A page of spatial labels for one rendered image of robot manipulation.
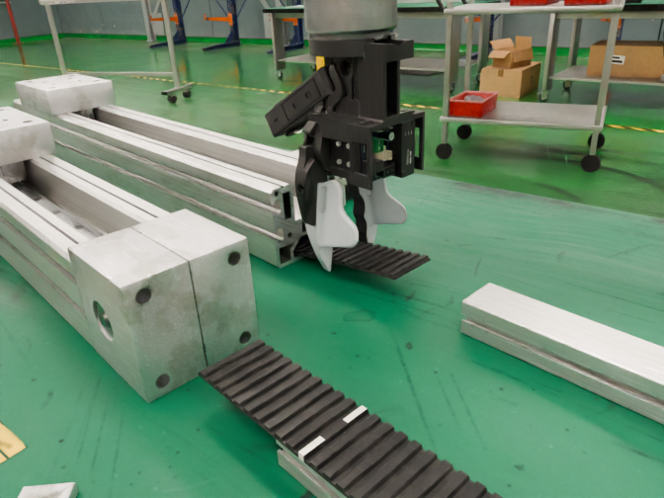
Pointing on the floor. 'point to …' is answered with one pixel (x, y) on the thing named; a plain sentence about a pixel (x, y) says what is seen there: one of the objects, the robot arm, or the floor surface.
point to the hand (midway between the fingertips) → (343, 246)
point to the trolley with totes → (463, 103)
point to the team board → (123, 72)
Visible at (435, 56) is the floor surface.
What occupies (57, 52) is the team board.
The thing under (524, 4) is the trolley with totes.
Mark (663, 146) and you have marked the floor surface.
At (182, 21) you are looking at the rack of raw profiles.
